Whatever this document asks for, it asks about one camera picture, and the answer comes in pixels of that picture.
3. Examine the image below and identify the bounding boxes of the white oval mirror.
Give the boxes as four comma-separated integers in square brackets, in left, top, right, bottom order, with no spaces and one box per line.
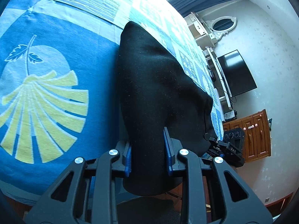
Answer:
[205,16,237,41]

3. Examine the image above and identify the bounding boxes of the black television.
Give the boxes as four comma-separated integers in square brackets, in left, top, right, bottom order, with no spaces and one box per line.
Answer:
[217,50,257,97]

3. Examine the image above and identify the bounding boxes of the wooden cabinet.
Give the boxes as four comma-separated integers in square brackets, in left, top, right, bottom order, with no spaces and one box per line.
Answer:
[223,109,271,162]

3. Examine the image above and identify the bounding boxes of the black pants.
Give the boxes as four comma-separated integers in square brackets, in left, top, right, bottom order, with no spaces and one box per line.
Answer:
[118,22,216,196]

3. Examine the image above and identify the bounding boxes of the white tv shelf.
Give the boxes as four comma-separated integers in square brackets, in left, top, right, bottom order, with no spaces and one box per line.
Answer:
[204,46,233,110]

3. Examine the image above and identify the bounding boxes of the black router box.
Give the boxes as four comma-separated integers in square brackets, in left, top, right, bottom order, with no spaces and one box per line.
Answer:
[224,110,237,122]

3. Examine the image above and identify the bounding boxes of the white dressing table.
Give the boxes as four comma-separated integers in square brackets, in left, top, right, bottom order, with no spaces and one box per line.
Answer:
[184,12,217,50]

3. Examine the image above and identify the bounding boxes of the blue patterned bed sheet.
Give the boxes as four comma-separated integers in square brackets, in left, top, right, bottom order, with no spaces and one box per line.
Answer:
[1,0,224,206]

